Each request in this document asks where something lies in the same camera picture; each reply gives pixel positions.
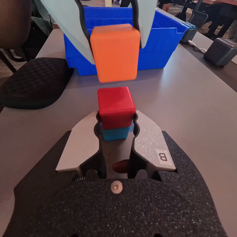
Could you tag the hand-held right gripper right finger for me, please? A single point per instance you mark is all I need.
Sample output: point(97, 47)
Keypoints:
point(150, 144)

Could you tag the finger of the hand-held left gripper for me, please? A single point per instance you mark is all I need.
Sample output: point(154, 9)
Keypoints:
point(146, 18)
point(68, 22)

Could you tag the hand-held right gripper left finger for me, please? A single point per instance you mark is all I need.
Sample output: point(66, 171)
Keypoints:
point(78, 146)

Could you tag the blue plastic bin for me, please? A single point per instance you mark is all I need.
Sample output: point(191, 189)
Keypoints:
point(163, 40)

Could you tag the teal foam cube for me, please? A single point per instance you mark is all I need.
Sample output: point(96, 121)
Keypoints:
point(117, 134)

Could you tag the orange foam cube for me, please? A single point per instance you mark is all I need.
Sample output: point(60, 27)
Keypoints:
point(115, 53)

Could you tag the red foam cube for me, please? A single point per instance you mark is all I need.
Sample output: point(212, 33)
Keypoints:
point(116, 105)

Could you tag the person's left forearm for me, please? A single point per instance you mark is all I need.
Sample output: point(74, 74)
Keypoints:
point(14, 22)

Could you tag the black power unit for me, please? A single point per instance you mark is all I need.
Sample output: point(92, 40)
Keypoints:
point(220, 52)
point(189, 33)

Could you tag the black textured armrest pad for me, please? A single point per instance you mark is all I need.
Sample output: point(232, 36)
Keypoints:
point(33, 83)

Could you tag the black office chair frame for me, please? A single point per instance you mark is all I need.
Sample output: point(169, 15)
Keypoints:
point(7, 59)

